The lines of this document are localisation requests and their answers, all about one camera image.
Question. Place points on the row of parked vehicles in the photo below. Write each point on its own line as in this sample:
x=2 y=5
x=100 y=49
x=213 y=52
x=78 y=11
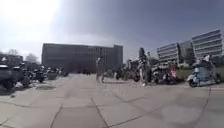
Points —
x=20 y=75

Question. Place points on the blue and white scooter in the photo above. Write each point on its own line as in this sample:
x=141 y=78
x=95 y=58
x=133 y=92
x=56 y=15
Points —
x=200 y=75

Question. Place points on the round manhole cover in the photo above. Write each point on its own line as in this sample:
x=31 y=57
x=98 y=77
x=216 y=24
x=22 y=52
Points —
x=45 y=87

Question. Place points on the white striped tall building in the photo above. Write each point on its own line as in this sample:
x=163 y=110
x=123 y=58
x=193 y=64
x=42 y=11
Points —
x=207 y=43

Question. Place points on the grey paved plaza ground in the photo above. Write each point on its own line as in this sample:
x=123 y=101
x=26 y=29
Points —
x=110 y=103

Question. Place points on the row of parked motorbikes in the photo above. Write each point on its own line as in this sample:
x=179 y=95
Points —
x=160 y=73

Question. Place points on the large dark wide building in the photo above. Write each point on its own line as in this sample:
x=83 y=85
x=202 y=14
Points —
x=80 y=58

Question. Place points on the group of bare trees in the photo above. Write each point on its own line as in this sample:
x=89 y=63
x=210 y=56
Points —
x=20 y=57

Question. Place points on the person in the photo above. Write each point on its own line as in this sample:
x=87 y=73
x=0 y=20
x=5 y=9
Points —
x=143 y=66
x=99 y=69

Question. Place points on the white striped low building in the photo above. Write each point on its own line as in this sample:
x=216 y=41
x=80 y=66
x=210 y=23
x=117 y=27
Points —
x=168 y=52

